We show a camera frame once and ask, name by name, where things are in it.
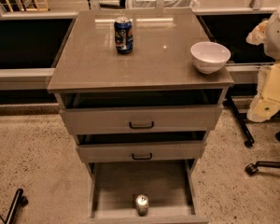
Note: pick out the grey drawer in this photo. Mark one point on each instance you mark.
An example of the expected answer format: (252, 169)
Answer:
(115, 186)
(141, 152)
(145, 119)

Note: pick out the white wire basket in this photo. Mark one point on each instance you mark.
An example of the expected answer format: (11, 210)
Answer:
(135, 4)

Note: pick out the silver 7up can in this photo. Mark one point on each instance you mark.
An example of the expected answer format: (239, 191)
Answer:
(141, 204)

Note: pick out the bottom grey drawer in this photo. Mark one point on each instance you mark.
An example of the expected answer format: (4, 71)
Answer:
(115, 186)

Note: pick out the black chair leg left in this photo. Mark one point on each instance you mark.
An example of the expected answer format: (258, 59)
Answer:
(18, 201)

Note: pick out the black caster leg right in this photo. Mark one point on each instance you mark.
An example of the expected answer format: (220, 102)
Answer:
(253, 168)

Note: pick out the top grey drawer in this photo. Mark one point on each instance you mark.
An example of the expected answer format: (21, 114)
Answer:
(145, 119)

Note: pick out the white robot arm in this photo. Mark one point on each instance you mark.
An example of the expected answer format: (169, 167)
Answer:
(266, 103)

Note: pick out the white ceramic bowl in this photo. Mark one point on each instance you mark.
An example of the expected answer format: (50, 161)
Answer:
(209, 57)

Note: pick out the black table frame leg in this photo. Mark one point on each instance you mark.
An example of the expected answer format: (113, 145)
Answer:
(249, 140)

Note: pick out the middle grey drawer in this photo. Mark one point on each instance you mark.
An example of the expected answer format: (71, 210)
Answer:
(141, 152)

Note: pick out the blue pepsi can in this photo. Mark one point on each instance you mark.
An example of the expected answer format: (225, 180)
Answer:
(123, 35)

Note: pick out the grey drawer cabinet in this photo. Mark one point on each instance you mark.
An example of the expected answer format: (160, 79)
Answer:
(158, 72)

